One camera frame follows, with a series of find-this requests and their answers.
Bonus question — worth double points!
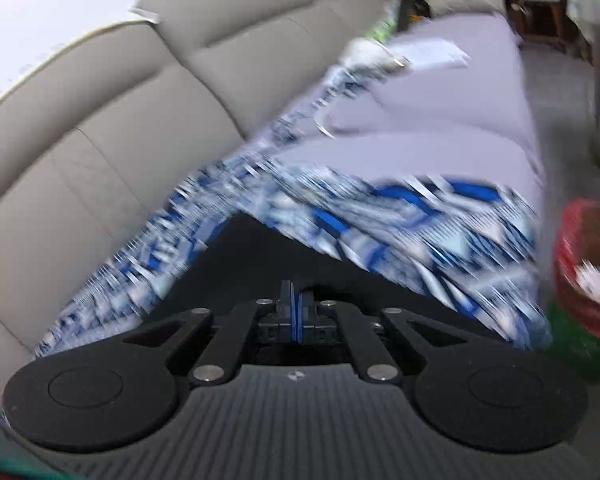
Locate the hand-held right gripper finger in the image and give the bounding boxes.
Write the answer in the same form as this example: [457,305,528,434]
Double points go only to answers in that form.
[294,281,467,386]
[122,280,295,387]

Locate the black pants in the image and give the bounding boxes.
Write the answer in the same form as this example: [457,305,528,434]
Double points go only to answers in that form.
[142,212,481,361]

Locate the blue white patterned blanket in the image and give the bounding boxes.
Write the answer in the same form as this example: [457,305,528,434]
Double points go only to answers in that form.
[34,57,555,360]

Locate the grey leather sofa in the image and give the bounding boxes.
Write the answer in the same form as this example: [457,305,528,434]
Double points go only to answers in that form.
[0,0,548,361]

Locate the lavender sofa cover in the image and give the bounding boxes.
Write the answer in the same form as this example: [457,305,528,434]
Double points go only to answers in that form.
[325,12,547,196]

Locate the white plastic bag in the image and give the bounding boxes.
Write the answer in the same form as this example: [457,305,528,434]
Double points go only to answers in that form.
[339,39,412,72]

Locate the green bin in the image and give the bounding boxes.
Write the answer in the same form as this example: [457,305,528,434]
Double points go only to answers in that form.
[544,304,600,382]

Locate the white paper sheet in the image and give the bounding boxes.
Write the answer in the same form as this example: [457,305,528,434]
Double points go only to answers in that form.
[394,41,472,69]

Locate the red plastic bag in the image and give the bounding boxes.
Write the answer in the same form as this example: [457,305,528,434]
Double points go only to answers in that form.
[551,198,600,347]

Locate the grey metal pole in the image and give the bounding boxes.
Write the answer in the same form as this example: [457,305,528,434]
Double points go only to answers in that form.
[586,35,600,169]

